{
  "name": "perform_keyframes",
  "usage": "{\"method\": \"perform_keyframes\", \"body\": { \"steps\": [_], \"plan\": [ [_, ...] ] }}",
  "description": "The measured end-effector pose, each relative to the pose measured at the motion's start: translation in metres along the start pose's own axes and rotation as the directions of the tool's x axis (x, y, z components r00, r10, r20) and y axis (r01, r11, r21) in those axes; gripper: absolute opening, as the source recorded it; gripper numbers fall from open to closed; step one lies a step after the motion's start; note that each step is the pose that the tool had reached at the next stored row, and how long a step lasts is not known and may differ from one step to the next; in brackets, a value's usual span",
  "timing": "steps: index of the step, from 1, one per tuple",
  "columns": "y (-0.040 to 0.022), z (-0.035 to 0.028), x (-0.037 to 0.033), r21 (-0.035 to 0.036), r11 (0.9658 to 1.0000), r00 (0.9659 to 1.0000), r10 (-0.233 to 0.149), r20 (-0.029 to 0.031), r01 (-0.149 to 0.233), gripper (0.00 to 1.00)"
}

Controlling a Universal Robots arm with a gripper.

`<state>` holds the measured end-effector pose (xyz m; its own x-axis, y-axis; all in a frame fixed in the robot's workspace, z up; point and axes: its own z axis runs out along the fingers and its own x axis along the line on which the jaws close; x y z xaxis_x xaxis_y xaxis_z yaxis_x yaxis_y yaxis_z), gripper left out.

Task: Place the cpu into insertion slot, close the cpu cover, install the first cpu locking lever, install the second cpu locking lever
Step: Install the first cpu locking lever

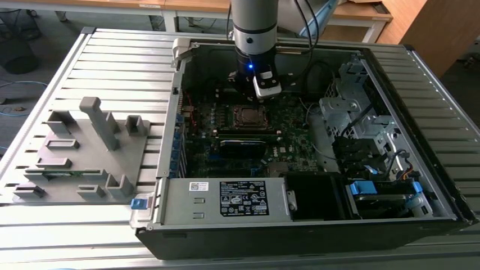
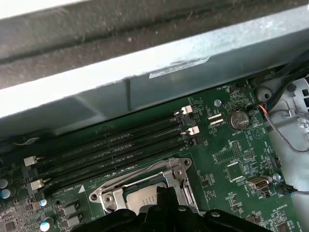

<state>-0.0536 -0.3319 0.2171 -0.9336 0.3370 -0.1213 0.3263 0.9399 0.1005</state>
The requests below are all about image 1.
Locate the black expansion card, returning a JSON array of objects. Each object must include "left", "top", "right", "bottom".
[{"left": 219, "top": 137, "right": 269, "bottom": 159}]

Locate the metal chipset heatsink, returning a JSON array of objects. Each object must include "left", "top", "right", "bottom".
[{"left": 268, "top": 161, "right": 291, "bottom": 176}]

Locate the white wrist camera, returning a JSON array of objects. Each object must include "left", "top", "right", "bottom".
[{"left": 251, "top": 70, "right": 283, "bottom": 99}]

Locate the green RAM stick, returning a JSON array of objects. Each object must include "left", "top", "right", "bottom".
[
  {"left": 25, "top": 168, "right": 103, "bottom": 178},
  {"left": 216, "top": 126, "right": 279, "bottom": 136}
]

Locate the blue floor cable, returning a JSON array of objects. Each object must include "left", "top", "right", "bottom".
[{"left": 0, "top": 80, "right": 49, "bottom": 118}]

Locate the silver metal drive cage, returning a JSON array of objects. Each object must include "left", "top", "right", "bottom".
[{"left": 317, "top": 60, "right": 405, "bottom": 158}]

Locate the coloured power wire bundle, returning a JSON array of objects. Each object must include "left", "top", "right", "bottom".
[{"left": 399, "top": 165, "right": 417, "bottom": 182}]

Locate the grey parts rack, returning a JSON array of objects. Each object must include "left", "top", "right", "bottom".
[{"left": 11, "top": 96, "right": 152, "bottom": 204}]

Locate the green motherboard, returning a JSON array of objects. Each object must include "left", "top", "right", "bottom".
[{"left": 175, "top": 89, "right": 339, "bottom": 179}]

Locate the CPU socket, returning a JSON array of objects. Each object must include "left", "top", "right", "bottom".
[{"left": 232, "top": 105, "right": 272, "bottom": 130}]

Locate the black cable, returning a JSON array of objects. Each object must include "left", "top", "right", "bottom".
[{"left": 303, "top": 60, "right": 339, "bottom": 97}]

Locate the wooden cabinet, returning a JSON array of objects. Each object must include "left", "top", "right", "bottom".
[{"left": 376, "top": 0, "right": 480, "bottom": 79}]

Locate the black waste bin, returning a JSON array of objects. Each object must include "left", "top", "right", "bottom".
[{"left": 0, "top": 42, "right": 40, "bottom": 75}]

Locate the grey power supply unit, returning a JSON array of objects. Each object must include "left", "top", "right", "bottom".
[{"left": 152, "top": 176, "right": 292, "bottom": 226}]

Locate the black PC case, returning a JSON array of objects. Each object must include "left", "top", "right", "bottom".
[{"left": 129, "top": 37, "right": 480, "bottom": 261}]

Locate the hard disk in blue carrier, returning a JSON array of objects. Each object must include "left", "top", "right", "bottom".
[{"left": 347, "top": 179, "right": 424, "bottom": 219}]

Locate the black office chair base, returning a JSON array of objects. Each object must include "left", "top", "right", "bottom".
[{"left": 455, "top": 39, "right": 480, "bottom": 71}]

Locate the grey case latch handle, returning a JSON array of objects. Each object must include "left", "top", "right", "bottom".
[{"left": 171, "top": 38, "right": 193, "bottom": 69}]

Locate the black plastic bracket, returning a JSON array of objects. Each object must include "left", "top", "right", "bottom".
[{"left": 332, "top": 137, "right": 389, "bottom": 177}]

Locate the red wire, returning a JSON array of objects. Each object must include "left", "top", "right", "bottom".
[{"left": 184, "top": 92, "right": 199, "bottom": 126}]

